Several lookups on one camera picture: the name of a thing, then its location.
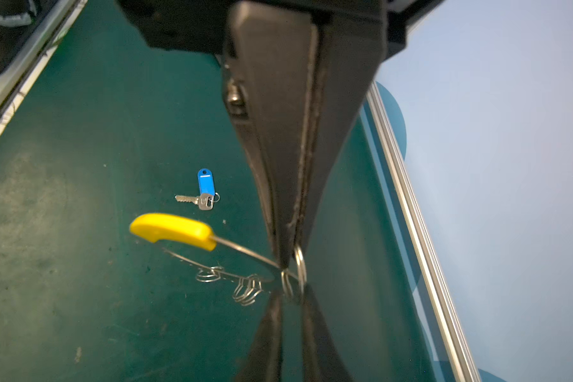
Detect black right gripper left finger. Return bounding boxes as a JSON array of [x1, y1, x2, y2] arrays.
[[233, 292, 283, 382]]

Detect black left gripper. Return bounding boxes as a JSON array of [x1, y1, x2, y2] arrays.
[[117, 0, 442, 267]]

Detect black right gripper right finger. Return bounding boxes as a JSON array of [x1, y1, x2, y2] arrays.
[[302, 286, 353, 381]]

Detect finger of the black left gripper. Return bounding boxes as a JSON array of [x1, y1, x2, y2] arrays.
[[295, 18, 387, 248]]

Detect yellow tag key ring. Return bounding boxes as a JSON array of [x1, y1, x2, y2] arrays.
[[129, 212, 309, 307]]

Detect blue tag silver key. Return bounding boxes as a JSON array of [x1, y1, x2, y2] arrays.
[[174, 168, 220, 211]]

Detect aluminium back frame rail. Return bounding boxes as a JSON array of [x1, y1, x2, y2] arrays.
[[367, 82, 482, 381]]

